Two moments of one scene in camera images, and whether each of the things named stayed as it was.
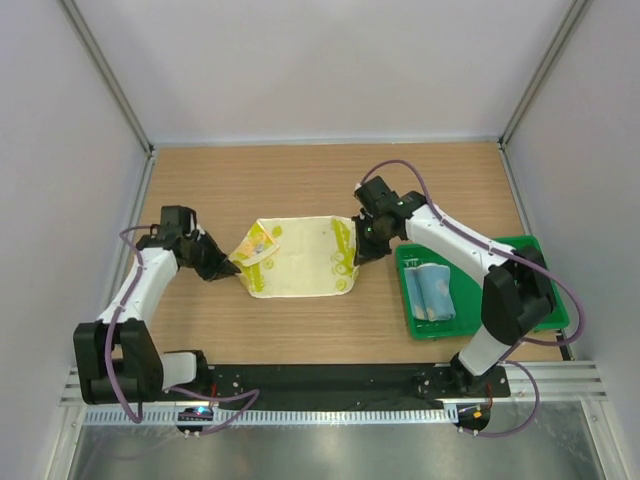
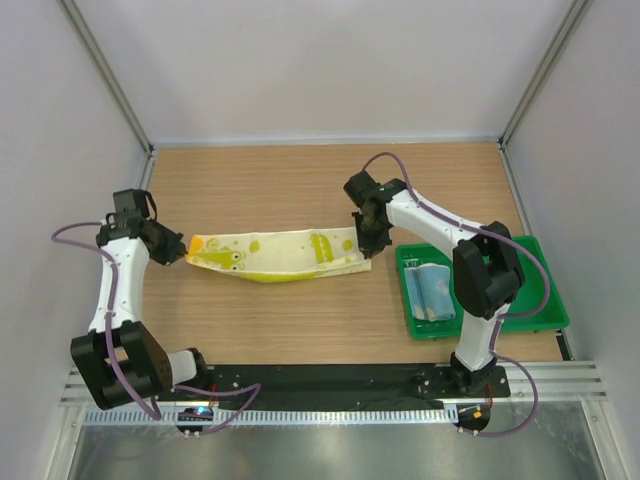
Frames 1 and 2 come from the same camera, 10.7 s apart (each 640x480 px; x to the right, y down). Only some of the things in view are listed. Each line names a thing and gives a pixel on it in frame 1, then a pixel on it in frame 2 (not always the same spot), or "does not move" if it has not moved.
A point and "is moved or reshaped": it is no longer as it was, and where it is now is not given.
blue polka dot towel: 431,291 does not move
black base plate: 398,388 does not move
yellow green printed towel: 298,257 is moved or reshaped
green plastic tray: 468,291 does not move
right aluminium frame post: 578,12 does not move
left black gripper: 219,266 -> 174,249
